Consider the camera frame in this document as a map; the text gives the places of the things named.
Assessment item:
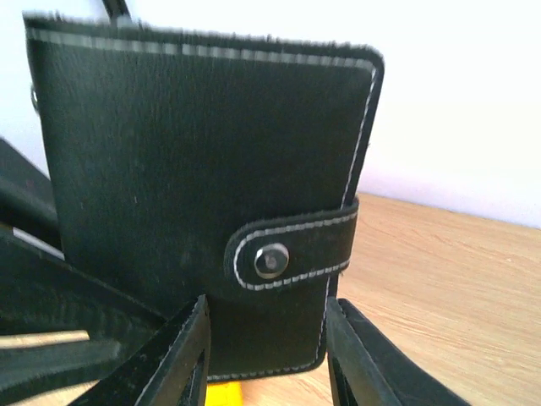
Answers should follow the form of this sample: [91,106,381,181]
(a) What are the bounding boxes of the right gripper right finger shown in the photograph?
[326,298,468,406]

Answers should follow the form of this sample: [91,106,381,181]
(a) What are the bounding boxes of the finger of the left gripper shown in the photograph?
[1,139,63,253]
[1,230,165,405]

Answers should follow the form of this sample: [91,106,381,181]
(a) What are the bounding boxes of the small yellow bin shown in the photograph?
[205,381,243,406]

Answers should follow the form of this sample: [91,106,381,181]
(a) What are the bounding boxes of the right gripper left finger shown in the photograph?
[74,295,210,406]

